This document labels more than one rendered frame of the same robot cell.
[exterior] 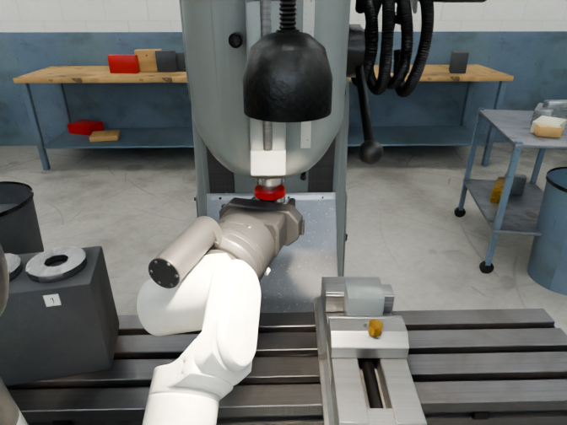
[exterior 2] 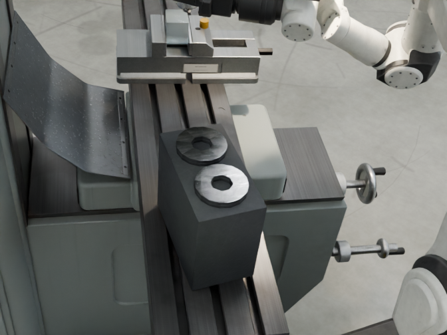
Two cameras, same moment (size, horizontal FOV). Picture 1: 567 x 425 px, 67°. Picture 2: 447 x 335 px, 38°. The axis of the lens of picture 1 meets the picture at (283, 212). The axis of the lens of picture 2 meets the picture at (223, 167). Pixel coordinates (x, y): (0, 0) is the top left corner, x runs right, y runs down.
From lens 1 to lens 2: 145 cm
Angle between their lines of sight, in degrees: 80
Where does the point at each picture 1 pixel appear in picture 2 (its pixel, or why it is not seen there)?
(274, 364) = (193, 104)
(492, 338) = (154, 10)
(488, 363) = not seen: hidden behind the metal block
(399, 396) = (237, 35)
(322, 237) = (41, 55)
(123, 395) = not seen: hidden behind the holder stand
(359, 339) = (207, 35)
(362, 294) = (183, 17)
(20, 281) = (226, 164)
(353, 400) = (243, 51)
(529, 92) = not seen: outside the picture
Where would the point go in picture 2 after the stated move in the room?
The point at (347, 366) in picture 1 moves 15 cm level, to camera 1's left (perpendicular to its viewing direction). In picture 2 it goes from (218, 51) to (227, 88)
